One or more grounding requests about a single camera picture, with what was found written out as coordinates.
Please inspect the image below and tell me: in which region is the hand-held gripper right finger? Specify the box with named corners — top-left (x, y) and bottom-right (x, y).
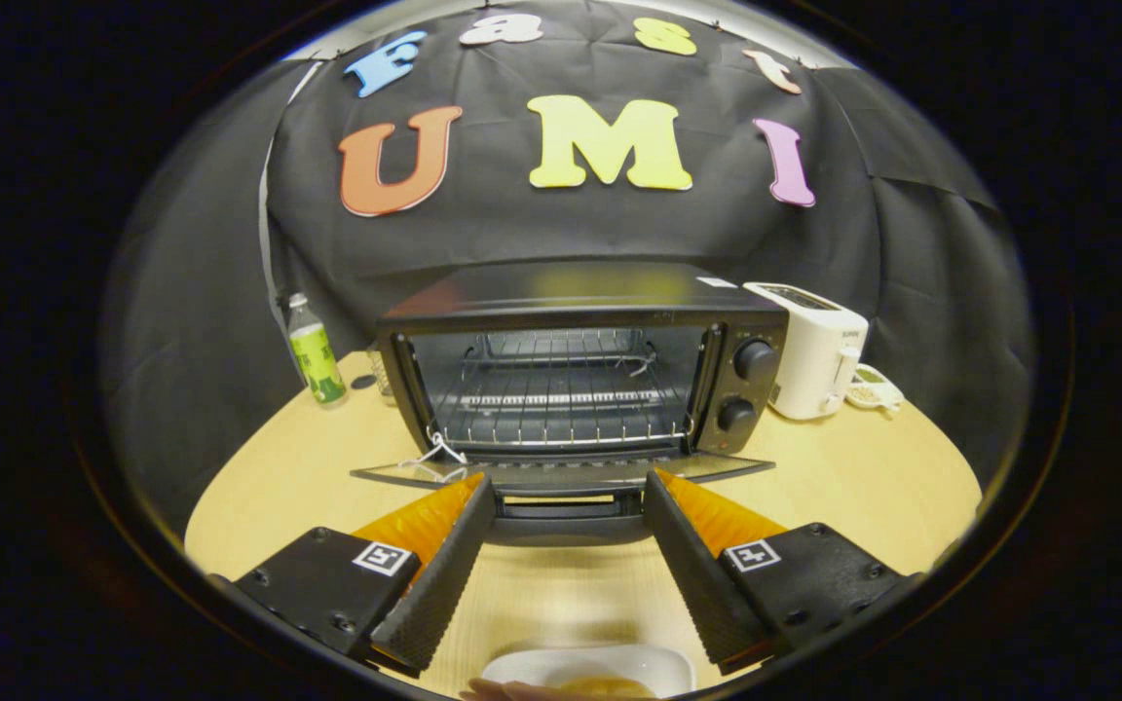
top-left (641, 470), bottom-right (916, 673)

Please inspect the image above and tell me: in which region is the metal mesh holder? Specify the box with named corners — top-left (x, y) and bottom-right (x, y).
top-left (366, 346), bottom-right (397, 406)

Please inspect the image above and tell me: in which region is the white divided snack dish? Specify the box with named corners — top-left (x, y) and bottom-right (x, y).
top-left (845, 363), bottom-right (906, 416)

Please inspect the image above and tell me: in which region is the black toaster oven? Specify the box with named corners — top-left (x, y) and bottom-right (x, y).
top-left (351, 258), bottom-right (791, 547)

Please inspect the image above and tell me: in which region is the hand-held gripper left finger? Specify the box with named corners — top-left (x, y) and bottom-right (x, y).
top-left (230, 473), bottom-right (498, 678)

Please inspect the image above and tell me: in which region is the golden bread roll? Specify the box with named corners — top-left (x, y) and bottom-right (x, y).
top-left (561, 677), bottom-right (655, 701)

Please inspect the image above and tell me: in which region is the white plate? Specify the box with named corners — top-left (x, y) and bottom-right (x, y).
top-left (481, 644), bottom-right (696, 701)

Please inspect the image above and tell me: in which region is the green drink bottle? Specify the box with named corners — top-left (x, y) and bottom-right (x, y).
top-left (286, 292), bottom-right (349, 406)

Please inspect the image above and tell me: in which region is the white toaster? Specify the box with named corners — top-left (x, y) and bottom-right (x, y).
top-left (742, 281), bottom-right (870, 422)

